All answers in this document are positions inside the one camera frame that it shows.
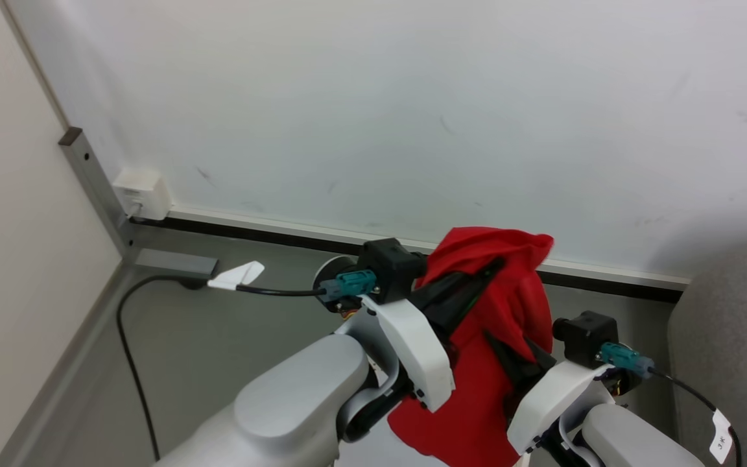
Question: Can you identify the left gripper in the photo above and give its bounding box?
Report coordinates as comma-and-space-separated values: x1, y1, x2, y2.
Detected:
361, 257, 505, 413

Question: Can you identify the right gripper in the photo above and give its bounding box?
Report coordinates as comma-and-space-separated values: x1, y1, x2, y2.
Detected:
482, 329, 615, 456

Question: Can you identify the red garment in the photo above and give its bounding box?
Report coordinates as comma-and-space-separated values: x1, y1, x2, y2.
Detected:
387, 226, 555, 467

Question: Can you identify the grey fabric sofa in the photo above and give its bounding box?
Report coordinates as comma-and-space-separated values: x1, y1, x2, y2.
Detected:
667, 235, 747, 467

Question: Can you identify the black left camera cable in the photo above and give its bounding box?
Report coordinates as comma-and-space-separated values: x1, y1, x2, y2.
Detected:
235, 269, 379, 302

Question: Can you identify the black camera cable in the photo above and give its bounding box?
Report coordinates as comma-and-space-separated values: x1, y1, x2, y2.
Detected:
235, 269, 379, 302
599, 342, 742, 467

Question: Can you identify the black right camera cable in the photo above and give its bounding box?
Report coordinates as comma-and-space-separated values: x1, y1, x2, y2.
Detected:
599, 342, 742, 467

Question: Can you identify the white cable label tag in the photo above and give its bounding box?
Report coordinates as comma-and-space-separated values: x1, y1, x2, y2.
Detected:
207, 261, 266, 291
709, 409, 733, 465

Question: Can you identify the black floor cable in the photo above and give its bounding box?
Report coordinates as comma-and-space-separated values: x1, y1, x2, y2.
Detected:
116, 274, 209, 462

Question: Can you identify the grey metal frame post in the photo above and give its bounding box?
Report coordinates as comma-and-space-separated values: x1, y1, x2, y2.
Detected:
58, 126, 219, 281

